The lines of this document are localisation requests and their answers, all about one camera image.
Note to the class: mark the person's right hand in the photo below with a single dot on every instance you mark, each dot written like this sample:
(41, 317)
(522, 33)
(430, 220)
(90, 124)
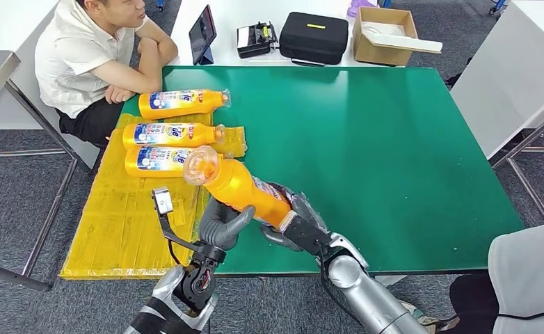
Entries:
(146, 45)

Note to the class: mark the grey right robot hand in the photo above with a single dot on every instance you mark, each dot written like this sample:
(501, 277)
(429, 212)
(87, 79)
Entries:
(302, 203)

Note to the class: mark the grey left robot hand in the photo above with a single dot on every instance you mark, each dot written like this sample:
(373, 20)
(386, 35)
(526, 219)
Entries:
(216, 230)

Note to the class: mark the person's left hand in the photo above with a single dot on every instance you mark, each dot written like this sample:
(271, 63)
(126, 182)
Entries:
(119, 94)

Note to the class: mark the orange detergent bottle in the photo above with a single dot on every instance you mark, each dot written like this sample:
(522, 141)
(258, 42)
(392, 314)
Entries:
(240, 189)
(207, 101)
(203, 134)
(157, 168)

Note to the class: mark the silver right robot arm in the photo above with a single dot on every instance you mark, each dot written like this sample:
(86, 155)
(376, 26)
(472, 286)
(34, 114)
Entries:
(369, 295)

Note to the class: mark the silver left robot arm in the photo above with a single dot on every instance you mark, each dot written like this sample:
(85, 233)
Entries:
(180, 295)

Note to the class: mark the person's right forearm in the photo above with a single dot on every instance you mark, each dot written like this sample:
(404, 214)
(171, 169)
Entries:
(152, 70)

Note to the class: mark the person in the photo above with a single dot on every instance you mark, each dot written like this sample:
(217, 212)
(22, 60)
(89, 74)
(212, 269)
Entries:
(530, 276)
(74, 64)

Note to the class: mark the black tablet with blue stand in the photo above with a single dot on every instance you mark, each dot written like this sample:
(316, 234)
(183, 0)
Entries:
(203, 33)

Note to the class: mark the yellow plastic sheet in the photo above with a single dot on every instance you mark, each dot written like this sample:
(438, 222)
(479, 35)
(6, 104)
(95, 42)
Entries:
(115, 230)

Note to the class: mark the white table foot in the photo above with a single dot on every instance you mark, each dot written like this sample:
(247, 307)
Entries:
(392, 280)

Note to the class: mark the green table mat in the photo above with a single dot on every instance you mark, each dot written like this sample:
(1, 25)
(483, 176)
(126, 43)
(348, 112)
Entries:
(415, 161)

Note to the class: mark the white table with side panel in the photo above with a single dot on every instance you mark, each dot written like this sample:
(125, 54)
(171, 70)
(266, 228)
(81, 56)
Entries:
(4, 23)

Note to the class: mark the black hard carry case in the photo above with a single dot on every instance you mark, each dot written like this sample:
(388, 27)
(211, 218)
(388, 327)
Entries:
(313, 40)

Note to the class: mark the brown cardboard box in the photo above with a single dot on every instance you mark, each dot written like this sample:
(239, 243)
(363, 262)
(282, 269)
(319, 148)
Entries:
(379, 54)

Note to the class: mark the white foam board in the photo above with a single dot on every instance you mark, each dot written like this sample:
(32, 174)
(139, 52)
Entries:
(408, 44)

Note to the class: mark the black bag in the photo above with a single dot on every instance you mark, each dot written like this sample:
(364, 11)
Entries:
(453, 79)

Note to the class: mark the purple plastic object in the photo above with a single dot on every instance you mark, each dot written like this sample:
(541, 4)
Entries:
(359, 6)

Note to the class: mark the white table with metal legs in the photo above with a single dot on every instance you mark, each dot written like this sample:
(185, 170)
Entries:
(507, 69)

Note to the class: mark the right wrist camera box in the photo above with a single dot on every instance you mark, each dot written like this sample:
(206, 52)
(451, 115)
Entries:
(306, 235)

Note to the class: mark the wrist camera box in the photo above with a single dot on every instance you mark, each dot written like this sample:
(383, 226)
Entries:
(306, 235)
(162, 200)

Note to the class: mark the blue metal frame leg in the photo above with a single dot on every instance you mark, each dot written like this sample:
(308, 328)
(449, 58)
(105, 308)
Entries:
(160, 4)
(497, 5)
(386, 2)

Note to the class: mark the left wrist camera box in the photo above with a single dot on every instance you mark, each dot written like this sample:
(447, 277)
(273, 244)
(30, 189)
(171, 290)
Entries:
(162, 200)

